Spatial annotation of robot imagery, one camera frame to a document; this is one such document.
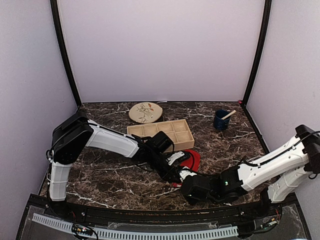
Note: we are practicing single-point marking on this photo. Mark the floral ceramic plate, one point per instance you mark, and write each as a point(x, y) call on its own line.
point(145, 112)

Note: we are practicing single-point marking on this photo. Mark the red sock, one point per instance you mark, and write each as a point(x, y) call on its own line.
point(192, 163)

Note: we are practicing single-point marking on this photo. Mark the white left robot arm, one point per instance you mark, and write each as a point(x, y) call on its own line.
point(77, 132)

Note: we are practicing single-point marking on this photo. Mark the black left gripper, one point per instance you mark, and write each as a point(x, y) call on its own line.
point(167, 175)

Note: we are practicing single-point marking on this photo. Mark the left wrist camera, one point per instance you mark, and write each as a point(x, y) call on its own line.
point(178, 157)

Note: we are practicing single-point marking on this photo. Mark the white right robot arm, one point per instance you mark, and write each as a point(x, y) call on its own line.
point(293, 162)

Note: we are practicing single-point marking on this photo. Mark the black front rail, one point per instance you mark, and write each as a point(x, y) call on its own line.
point(223, 215)

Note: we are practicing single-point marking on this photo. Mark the left black frame post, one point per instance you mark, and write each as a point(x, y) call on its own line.
point(63, 52)

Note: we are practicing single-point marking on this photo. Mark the wooden compartment tray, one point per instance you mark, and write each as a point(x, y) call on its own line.
point(177, 130)

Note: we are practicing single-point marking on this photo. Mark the wooden stick in mug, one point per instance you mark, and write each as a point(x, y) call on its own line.
point(229, 114)

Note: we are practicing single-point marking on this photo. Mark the dark blue mug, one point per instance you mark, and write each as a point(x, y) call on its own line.
point(219, 123)

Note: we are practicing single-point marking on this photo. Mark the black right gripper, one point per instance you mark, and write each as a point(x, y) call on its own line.
point(192, 201)

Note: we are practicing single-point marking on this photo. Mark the white slotted cable duct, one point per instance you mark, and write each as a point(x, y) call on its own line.
point(110, 234)

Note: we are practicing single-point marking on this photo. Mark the black frame post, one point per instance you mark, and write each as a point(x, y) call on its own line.
point(259, 51)
point(63, 52)

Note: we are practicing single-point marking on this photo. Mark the right black frame post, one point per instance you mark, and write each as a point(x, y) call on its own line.
point(259, 51)

